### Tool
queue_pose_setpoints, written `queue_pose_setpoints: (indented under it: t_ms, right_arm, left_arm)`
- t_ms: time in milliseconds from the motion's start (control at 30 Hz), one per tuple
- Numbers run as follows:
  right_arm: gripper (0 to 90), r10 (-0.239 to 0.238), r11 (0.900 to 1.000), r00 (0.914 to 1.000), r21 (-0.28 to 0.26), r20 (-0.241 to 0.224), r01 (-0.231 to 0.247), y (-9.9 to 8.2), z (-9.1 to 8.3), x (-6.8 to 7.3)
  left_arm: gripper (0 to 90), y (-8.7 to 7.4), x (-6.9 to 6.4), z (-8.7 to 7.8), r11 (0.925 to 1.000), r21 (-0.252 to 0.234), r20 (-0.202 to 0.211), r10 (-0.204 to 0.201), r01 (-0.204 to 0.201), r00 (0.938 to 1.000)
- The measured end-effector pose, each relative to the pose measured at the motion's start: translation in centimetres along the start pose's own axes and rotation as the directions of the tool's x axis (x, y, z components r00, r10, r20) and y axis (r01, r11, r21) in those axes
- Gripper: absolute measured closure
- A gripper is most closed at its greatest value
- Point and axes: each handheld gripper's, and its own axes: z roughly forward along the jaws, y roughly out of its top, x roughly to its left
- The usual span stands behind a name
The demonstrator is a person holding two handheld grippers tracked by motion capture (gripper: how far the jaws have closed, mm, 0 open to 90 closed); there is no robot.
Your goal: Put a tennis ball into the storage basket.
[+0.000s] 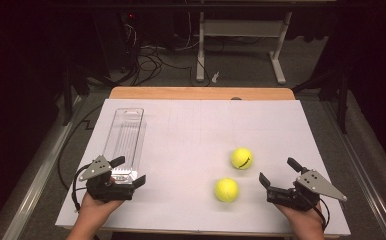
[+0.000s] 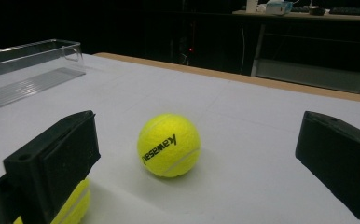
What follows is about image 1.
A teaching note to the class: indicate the yellow tennis ball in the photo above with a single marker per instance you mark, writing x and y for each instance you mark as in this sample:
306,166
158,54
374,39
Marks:
241,158
226,189

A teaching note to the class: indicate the black stand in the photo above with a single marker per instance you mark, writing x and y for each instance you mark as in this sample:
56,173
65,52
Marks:
341,96
72,83

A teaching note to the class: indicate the white metal stand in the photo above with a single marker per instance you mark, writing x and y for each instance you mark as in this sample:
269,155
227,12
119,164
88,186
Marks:
242,28

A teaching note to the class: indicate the clear plastic container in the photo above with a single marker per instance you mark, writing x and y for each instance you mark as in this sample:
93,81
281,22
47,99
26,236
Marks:
126,140

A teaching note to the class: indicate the wooden table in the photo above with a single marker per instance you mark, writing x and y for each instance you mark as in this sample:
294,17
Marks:
201,93

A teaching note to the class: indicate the small white floor object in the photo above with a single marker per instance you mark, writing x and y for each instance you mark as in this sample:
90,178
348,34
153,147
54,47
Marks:
215,77

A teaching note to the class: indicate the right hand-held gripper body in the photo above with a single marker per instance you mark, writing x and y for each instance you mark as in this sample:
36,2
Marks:
314,185

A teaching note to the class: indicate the person's left hand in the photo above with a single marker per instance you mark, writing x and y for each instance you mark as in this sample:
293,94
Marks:
97,209

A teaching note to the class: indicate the dark device with red light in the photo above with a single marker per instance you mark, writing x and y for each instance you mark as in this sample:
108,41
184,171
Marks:
129,30

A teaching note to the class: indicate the white board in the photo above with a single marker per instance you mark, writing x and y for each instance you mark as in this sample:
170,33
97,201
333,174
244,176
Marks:
194,133

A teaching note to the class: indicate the metal floor rail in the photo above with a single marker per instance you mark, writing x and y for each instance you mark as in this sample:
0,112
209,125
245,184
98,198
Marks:
361,173
37,173

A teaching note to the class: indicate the person's right hand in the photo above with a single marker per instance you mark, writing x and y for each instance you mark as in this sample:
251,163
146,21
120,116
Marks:
306,220

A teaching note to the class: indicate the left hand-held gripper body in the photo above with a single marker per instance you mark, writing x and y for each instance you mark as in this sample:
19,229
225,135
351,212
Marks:
112,191

